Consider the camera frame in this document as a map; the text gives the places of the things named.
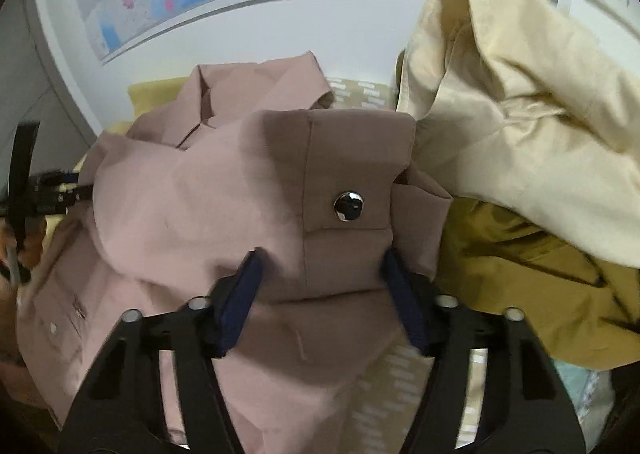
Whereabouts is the patterned bedsheet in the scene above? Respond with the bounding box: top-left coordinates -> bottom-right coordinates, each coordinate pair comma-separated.
324,76 -> 617,452

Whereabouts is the cream garment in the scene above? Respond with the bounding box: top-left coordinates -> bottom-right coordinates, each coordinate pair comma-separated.
395,0 -> 640,268

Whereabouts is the mustard brown garment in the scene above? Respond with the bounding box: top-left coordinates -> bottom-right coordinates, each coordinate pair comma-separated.
434,196 -> 640,373

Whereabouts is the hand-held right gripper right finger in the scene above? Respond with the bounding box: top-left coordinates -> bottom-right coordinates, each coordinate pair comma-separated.
382,249 -> 586,454

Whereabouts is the person's left hand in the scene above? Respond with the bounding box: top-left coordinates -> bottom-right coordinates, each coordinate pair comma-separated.
17,228 -> 47,271

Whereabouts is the yellow pillow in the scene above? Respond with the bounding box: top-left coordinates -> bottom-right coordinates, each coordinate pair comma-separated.
42,76 -> 192,255

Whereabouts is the pink jacket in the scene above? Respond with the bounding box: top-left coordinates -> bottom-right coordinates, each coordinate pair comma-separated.
15,51 -> 454,451

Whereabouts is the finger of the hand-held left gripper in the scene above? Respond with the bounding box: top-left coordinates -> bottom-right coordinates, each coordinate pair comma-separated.
30,171 -> 96,215

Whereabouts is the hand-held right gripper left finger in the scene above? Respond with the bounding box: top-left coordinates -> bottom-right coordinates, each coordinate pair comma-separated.
57,248 -> 264,454

